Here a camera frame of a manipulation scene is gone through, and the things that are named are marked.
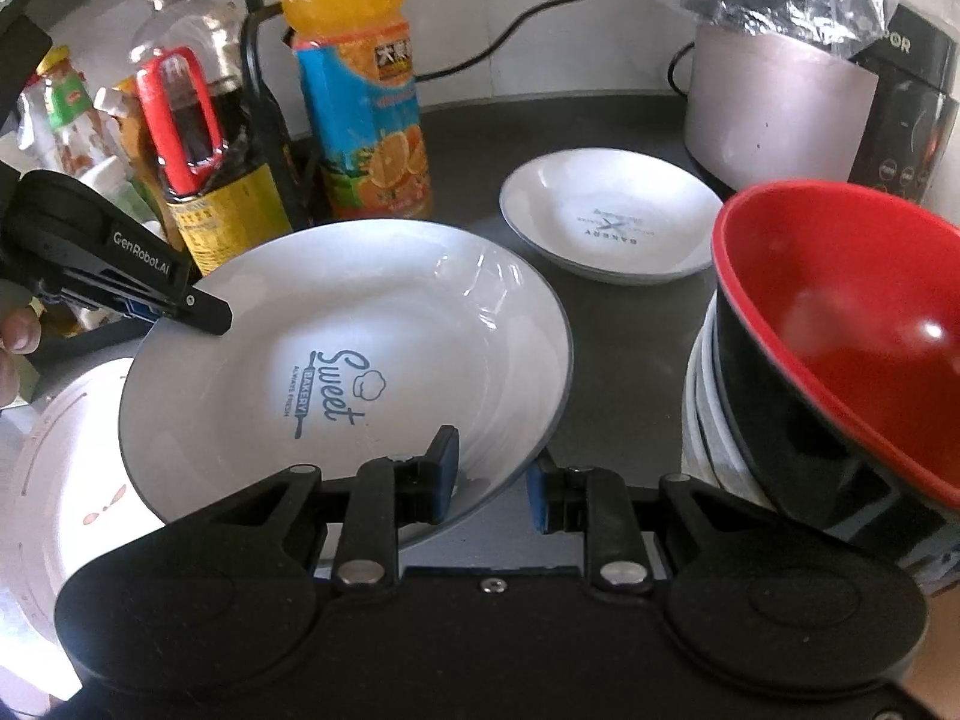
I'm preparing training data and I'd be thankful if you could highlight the white sweet logo plate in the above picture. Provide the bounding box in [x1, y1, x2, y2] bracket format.
[119, 220, 574, 522]

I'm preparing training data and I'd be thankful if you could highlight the white patterned plate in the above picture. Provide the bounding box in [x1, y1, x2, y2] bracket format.
[2, 358, 160, 699]

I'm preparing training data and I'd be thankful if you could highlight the clear bottle gold cap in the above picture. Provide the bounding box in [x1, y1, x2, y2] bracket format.
[128, 0, 242, 91]

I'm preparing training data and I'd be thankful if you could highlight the soy sauce bottle red handle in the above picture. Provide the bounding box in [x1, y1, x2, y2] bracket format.
[133, 44, 295, 278]

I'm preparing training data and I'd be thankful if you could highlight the person's left hand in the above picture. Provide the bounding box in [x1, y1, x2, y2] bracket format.
[0, 280, 41, 406]

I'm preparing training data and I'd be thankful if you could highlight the orange juice bottle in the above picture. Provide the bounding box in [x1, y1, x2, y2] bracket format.
[281, 0, 433, 220]

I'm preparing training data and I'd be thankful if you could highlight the white bakery logo plate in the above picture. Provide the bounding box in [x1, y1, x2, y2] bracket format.
[500, 148, 722, 286]

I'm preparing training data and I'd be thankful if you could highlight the black power cable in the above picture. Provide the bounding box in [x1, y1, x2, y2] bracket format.
[412, 0, 700, 100]

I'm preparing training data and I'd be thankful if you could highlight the white ceramic bowl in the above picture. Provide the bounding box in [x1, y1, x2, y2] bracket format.
[680, 294, 773, 509]

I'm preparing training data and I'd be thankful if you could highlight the red and black bowl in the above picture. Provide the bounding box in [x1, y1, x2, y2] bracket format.
[711, 181, 958, 528]

